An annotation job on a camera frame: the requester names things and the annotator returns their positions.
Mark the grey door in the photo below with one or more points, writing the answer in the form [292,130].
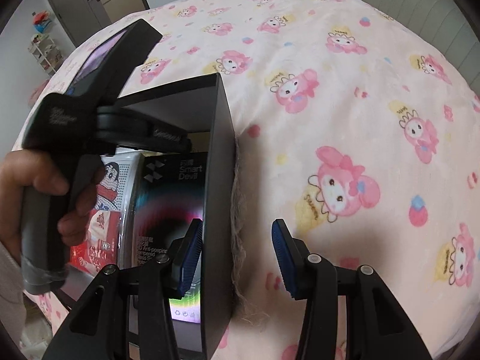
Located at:
[75,3]

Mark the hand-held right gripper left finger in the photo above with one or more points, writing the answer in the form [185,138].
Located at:
[189,255]

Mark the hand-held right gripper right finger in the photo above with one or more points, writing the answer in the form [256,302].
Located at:
[285,258]

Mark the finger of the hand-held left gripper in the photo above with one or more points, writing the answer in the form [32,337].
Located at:
[150,131]

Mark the red and blue toy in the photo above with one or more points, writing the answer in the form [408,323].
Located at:
[41,22]

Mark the pink printed blanket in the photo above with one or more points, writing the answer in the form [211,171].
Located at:
[337,138]

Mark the diamond painting kit packet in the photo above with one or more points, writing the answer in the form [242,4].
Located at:
[112,195]

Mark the white shelf rack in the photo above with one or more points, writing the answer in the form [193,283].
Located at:
[47,54]

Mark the dark grey shoe box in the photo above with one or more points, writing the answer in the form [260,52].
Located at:
[219,195]

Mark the grey-green padded headboard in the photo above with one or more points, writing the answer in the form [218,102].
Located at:
[420,11]

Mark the person's left hand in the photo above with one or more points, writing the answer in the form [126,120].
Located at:
[41,174]

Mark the black iridescent box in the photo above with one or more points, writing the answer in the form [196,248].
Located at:
[165,202]

